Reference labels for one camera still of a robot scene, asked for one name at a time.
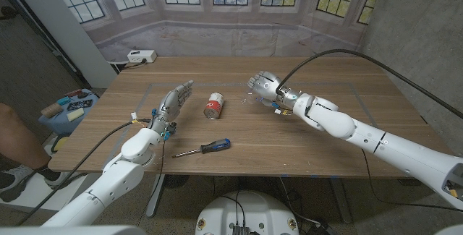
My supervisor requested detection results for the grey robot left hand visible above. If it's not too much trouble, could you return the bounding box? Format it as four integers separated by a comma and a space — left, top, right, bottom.
148, 80, 195, 141

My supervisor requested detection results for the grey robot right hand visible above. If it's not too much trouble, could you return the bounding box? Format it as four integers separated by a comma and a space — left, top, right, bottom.
247, 70, 301, 110

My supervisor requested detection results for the clear plastic bottle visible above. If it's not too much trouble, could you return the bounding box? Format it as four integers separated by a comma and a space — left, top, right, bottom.
240, 82, 276, 108

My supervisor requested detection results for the red white soup can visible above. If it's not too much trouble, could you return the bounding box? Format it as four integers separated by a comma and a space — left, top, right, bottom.
203, 91, 226, 120

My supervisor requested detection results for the white power strip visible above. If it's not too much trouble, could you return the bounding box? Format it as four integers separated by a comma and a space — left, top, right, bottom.
127, 49, 158, 64

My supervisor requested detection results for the printed window backdrop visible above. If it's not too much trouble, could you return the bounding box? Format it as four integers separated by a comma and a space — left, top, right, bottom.
45, 0, 386, 62

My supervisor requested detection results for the black round floor object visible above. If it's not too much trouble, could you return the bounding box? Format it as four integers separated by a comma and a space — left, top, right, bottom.
164, 174, 190, 189

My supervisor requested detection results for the black patterned flat item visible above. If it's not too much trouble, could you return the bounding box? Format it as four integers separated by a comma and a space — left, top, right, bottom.
67, 99, 94, 111

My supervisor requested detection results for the grey metal table leg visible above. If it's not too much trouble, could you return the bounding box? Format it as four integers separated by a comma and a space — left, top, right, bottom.
328, 177, 354, 224
145, 174, 166, 218

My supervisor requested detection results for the yellow sponge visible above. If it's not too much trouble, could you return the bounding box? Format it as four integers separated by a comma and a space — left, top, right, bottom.
66, 107, 85, 122

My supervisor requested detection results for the blue stool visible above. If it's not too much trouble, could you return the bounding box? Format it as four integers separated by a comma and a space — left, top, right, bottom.
38, 89, 101, 137

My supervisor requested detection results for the yellow round floor object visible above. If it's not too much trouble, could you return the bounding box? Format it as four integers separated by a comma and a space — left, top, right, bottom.
54, 136, 69, 153

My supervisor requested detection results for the tan brush block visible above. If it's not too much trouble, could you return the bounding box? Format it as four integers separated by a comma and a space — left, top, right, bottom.
40, 103, 64, 119

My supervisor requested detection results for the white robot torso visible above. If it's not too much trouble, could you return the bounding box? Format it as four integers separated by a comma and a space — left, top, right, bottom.
194, 190, 300, 235

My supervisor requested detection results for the grey black sneaker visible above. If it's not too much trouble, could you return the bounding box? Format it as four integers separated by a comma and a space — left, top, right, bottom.
43, 169, 79, 189
0, 166, 37, 202

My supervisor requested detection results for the person's bare leg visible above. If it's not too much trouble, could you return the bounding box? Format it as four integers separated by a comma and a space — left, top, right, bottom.
0, 103, 48, 169

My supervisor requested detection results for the white floor mat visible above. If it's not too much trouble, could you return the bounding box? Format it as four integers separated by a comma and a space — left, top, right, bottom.
0, 171, 91, 209

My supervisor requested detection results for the black blue handle screwdriver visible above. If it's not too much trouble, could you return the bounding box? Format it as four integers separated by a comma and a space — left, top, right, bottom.
171, 138, 232, 159

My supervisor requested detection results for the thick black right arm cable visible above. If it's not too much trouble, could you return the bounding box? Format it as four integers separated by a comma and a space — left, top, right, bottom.
276, 48, 463, 120

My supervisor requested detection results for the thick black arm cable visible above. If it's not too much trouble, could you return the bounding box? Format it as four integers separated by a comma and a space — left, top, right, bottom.
16, 119, 151, 227
276, 48, 463, 120

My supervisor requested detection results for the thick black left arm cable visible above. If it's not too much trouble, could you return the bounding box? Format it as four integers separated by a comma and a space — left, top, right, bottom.
16, 119, 151, 227

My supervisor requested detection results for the black door handle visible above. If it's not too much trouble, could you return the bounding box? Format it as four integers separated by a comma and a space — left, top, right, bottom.
0, 6, 19, 21

